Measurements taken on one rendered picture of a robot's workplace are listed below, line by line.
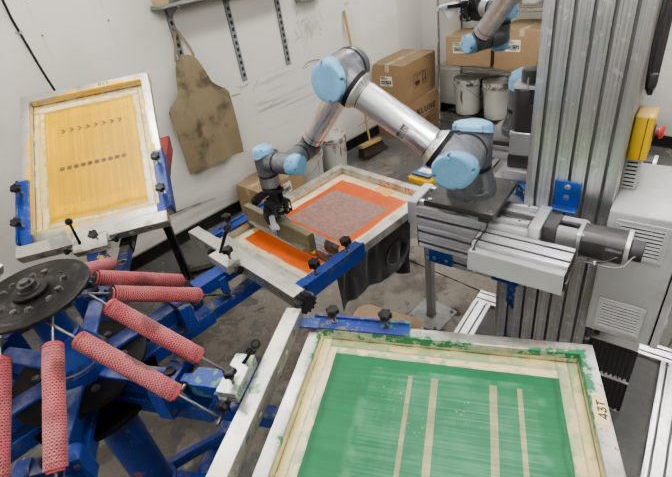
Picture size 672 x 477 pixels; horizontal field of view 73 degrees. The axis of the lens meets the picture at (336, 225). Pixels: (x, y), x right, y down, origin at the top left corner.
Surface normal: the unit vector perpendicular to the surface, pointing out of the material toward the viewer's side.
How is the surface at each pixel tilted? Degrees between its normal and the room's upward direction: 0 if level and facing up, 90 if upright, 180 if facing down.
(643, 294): 90
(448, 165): 94
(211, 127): 89
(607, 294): 90
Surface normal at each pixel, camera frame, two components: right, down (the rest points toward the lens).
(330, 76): -0.57, 0.45
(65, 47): 0.70, 0.30
